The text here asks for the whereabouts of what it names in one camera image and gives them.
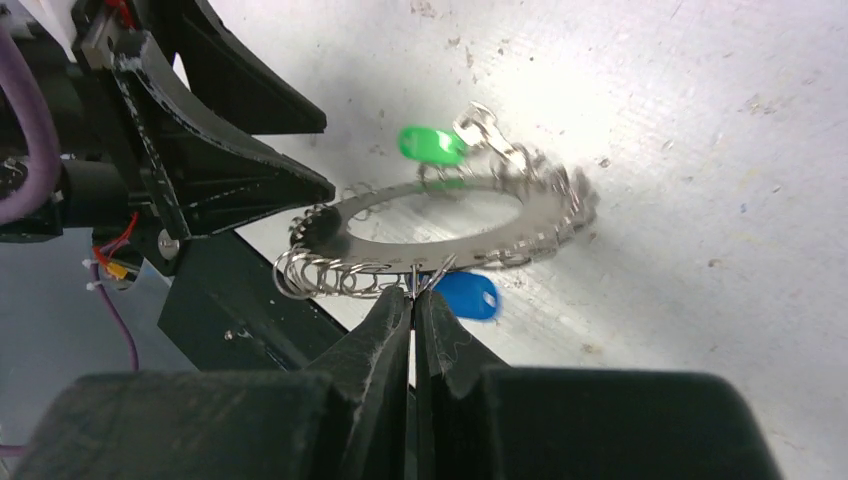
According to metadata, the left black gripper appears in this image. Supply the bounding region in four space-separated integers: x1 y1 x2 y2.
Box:
1 0 335 240

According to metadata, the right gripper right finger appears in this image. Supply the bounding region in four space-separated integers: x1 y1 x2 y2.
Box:
413 292 781 479

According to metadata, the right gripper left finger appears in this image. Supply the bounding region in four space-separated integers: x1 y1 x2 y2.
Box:
13 287 411 479

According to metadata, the key with blue tag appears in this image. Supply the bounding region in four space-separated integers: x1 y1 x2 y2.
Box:
433 271 500 322

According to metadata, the metal keyring chain loop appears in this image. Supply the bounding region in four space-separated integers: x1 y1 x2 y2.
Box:
271 146 602 301

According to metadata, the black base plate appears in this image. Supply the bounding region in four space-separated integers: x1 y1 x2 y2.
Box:
157 232 347 371

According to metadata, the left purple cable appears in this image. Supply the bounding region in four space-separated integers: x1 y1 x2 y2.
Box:
0 19 142 458

